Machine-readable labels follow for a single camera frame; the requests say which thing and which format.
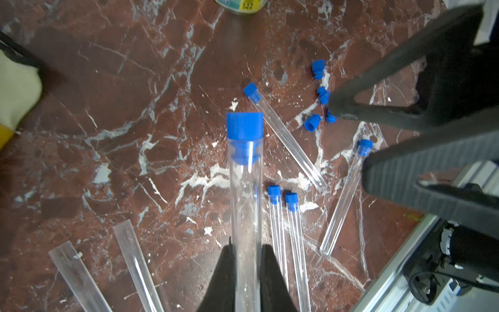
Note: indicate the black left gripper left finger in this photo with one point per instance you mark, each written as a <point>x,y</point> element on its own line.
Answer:
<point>220,295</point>

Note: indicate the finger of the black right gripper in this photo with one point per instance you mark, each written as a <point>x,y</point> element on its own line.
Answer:
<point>401,174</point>
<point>452,33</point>

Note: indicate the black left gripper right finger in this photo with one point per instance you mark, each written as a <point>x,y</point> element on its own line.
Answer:
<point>274,292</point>

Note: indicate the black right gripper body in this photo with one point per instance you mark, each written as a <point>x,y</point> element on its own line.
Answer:
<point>452,87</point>

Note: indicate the test tube blue stopper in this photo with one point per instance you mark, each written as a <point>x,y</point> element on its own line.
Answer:
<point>137,266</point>
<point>244,147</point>
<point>285,136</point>
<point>350,186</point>
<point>298,251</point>
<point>277,226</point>

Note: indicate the test tube blue stopper upright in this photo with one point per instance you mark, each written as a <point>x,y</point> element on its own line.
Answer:
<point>285,136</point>

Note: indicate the green round tape tin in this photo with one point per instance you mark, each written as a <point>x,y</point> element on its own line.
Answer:
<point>242,6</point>

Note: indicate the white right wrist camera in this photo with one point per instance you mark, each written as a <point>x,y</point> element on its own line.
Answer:
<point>490,12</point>

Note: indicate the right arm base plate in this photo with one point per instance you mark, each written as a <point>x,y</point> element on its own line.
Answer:
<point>452,255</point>

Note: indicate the aluminium front rail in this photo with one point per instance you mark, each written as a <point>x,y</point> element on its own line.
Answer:
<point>390,292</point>

